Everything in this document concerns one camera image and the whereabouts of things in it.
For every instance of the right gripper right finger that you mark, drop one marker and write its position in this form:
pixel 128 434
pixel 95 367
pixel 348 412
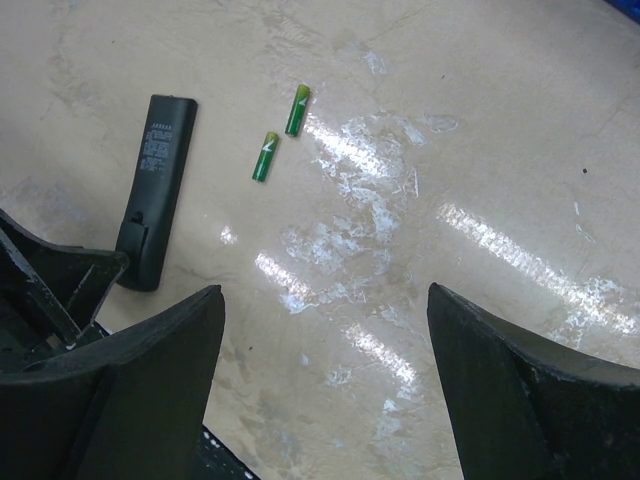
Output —
pixel 524 407

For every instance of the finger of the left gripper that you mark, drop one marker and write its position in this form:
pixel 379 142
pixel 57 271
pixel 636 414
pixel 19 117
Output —
pixel 50 291

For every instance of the green battery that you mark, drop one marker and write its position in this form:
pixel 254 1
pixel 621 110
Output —
pixel 265 158
pixel 298 110

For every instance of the black remote control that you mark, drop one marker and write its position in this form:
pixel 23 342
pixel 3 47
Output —
pixel 145 229

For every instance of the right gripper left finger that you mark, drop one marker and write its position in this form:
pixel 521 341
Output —
pixel 128 406

